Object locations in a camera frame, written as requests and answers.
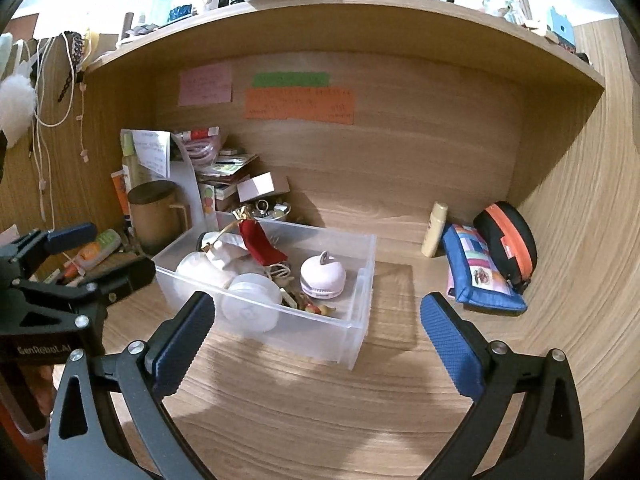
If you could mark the white printed paper sheet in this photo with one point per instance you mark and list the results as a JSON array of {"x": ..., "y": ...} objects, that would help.
[{"x": 152, "y": 152}]

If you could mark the white apple-shaped desk vacuum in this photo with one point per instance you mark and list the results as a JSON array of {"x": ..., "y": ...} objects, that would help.
[{"x": 322, "y": 277}]

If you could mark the wooden desktop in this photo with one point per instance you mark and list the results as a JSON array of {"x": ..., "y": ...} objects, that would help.
[{"x": 310, "y": 410}]

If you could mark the black beaded headband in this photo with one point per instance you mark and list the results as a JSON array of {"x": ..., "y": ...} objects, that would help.
[{"x": 75, "y": 55}]

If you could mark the blue patchwork pencil case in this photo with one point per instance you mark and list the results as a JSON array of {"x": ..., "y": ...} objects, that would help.
[{"x": 480, "y": 270}]

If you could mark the green paper note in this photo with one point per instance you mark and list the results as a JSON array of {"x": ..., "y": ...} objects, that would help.
[{"x": 290, "y": 79}]

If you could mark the white bowl of trinkets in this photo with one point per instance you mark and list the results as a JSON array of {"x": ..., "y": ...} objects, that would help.
[{"x": 272, "y": 212}]

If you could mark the fruit print box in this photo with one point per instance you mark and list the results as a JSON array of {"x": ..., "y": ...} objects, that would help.
[{"x": 207, "y": 200}]

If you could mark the teal cup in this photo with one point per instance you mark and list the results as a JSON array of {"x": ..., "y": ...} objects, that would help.
[{"x": 161, "y": 7}]

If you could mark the wooden hutch shelf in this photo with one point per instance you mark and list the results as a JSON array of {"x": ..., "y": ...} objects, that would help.
[{"x": 350, "y": 5}]

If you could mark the pink paper note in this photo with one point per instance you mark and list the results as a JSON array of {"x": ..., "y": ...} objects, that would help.
[{"x": 205, "y": 85}]

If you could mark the black orange zip case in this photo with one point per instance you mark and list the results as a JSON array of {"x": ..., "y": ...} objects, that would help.
[{"x": 510, "y": 240}]

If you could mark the small white cardboard box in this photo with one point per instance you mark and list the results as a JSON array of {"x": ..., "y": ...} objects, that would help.
[{"x": 260, "y": 185}]

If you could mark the cream lotion bottle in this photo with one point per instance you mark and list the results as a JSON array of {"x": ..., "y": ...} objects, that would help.
[{"x": 434, "y": 232}]

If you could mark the white round tub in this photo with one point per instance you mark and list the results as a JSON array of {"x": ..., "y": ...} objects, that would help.
[{"x": 195, "y": 272}]

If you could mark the orange white packet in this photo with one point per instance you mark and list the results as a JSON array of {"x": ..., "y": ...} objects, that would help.
[{"x": 120, "y": 195}]

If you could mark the white fluffy pompom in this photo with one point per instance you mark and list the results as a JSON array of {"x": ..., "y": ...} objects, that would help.
[{"x": 17, "y": 110}]

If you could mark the clear glass jar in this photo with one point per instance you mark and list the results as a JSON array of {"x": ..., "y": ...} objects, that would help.
[{"x": 500, "y": 2}]

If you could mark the blue house-shaped box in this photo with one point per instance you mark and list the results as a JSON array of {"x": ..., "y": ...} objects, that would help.
[{"x": 560, "y": 27}]

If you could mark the brown wooden mug with lid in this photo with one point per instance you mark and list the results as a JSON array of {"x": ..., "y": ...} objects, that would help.
[{"x": 152, "y": 220}]

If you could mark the cream small pouch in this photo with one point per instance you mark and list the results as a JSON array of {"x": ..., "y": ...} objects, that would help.
[{"x": 227, "y": 255}]

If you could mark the pale green tube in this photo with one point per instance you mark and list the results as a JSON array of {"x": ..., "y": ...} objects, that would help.
[{"x": 131, "y": 165}]

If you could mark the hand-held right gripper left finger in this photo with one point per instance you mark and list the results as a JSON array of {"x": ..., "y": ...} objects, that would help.
[{"x": 185, "y": 340}]

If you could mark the white ribbed round jar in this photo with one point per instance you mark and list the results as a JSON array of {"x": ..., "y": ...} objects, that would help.
[{"x": 250, "y": 305}]

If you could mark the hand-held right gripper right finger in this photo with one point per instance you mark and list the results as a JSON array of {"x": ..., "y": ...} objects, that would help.
[{"x": 452, "y": 350}]

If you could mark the clear packet of stickers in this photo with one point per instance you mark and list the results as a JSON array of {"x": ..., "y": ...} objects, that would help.
[{"x": 225, "y": 167}]

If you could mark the clear plastic storage box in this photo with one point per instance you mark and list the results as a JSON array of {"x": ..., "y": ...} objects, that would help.
[{"x": 350, "y": 340}]

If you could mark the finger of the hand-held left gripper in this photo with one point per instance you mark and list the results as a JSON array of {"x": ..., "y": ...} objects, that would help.
[
  {"x": 72, "y": 237},
  {"x": 130, "y": 275}
]

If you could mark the brown notebook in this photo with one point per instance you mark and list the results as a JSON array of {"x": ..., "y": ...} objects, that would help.
[{"x": 225, "y": 186}]

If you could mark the orange paper note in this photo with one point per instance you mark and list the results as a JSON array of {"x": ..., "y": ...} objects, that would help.
[{"x": 300, "y": 105}]

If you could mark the green orange packet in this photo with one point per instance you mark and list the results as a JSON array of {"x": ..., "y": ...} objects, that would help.
[{"x": 97, "y": 250}]

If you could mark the red velvet pouch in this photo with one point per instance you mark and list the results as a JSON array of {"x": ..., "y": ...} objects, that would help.
[{"x": 255, "y": 240}]

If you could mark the small colourful charm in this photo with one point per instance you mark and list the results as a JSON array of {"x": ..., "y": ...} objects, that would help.
[{"x": 315, "y": 308}]

